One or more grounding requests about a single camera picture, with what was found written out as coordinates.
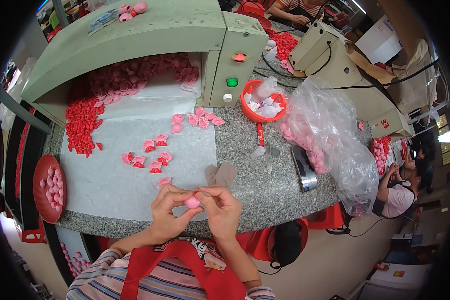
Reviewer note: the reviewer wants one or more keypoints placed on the red round tray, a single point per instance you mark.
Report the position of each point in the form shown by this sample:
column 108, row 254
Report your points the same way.
column 253, row 19

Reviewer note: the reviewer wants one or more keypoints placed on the pink toy head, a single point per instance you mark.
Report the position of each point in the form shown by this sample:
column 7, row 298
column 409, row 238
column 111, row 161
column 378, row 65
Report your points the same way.
column 125, row 8
column 126, row 17
column 140, row 7

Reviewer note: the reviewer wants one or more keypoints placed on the group of pink red assemblies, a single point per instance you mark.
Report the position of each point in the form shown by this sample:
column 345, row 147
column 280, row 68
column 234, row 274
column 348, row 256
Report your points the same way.
column 152, row 155

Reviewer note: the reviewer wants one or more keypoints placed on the bunch of white glue bottles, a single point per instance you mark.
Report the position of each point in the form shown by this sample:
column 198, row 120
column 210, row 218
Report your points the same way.
column 264, row 99

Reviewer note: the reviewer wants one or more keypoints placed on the green lamp button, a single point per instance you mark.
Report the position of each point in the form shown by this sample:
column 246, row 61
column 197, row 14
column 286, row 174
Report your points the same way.
column 232, row 82

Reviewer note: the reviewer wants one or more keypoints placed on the single red piece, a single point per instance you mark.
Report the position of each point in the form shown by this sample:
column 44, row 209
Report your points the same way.
column 99, row 146

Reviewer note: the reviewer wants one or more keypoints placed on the white table sheet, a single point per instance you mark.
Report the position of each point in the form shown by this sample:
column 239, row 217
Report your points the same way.
column 135, row 187

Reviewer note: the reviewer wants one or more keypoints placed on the white knob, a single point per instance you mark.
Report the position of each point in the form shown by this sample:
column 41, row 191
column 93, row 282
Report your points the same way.
column 227, row 98

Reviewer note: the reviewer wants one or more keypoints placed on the beige cloth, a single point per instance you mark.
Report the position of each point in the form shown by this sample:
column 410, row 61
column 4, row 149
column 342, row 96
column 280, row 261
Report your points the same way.
column 221, row 174

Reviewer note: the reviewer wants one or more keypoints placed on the green conveyor machine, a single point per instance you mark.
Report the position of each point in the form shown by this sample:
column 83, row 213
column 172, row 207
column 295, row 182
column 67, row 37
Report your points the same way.
column 135, row 41

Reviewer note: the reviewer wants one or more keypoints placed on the single pink flat piece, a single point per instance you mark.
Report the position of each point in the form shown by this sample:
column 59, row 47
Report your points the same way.
column 164, row 182

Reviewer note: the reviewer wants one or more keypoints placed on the cluster of pink flat parts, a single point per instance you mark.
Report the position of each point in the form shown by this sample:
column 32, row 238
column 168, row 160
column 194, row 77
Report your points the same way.
column 198, row 120

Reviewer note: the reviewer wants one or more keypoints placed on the red parts pile by machine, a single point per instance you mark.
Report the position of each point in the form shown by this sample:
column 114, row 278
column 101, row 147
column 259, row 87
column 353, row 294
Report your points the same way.
column 283, row 43

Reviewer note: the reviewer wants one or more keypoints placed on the tray of pink parts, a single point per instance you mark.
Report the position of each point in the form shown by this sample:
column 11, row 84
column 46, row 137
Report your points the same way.
column 74, row 260

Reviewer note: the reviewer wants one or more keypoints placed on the pile of pink round pieces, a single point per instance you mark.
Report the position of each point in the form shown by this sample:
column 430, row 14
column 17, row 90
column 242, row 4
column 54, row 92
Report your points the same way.
column 53, row 187

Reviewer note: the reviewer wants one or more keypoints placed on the white appliance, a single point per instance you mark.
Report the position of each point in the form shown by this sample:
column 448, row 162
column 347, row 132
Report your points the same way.
column 397, row 281

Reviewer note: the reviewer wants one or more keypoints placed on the person's right hand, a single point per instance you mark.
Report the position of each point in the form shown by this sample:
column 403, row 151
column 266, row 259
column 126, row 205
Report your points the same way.
column 225, row 217

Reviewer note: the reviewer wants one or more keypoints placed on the pink round toy part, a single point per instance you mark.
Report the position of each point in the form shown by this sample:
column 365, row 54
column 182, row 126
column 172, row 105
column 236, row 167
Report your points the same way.
column 192, row 203

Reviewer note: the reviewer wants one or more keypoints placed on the red plate of pink parts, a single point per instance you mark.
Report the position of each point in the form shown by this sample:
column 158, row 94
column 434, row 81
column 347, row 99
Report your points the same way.
column 380, row 153

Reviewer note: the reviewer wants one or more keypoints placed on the white bottle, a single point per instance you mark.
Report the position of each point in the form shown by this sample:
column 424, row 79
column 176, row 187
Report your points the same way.
column 271, row 51

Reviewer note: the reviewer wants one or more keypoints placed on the heap of red toy parts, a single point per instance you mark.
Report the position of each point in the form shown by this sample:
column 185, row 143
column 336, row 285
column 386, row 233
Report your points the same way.
column 81, row 123

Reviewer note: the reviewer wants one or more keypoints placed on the clear bag of pink parts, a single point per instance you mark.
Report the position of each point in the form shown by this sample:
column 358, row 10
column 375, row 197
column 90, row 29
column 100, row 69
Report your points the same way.
column 333, row 150

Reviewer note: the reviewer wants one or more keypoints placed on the person's left hand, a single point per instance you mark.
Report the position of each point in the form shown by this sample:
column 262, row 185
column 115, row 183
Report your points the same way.
column 165, row 221

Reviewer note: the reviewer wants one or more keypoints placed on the red lamp button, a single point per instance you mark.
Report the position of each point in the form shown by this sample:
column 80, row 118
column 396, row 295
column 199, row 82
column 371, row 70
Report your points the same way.
column 240, row 57

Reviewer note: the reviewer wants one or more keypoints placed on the beige machine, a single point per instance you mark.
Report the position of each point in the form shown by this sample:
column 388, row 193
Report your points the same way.
column 352, row 82

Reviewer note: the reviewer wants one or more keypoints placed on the lone pink part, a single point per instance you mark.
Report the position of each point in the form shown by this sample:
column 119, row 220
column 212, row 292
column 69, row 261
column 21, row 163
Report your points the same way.
column 361, row 126

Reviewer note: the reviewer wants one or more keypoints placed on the black rack with red parts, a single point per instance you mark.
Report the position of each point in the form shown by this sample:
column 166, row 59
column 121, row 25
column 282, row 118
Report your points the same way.
column 20, row 161

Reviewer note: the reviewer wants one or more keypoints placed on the red plastic bowl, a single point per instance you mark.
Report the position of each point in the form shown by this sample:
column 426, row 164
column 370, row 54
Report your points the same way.
column 253, row 112

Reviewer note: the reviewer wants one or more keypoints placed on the red stool with black bag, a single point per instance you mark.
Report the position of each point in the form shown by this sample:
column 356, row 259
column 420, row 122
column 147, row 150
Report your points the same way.
column 281, row 242

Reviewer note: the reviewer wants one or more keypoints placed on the person's body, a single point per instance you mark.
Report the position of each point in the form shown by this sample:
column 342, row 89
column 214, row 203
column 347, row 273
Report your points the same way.
column 165, row 273

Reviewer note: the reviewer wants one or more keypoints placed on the grey blue packet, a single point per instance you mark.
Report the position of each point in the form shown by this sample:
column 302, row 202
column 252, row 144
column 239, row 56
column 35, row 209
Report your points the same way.
column 103, row 21

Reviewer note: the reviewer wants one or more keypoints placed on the heap of pink toy parts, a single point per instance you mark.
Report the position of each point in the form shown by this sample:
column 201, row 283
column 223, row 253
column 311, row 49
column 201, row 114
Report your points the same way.
column 142, row 77

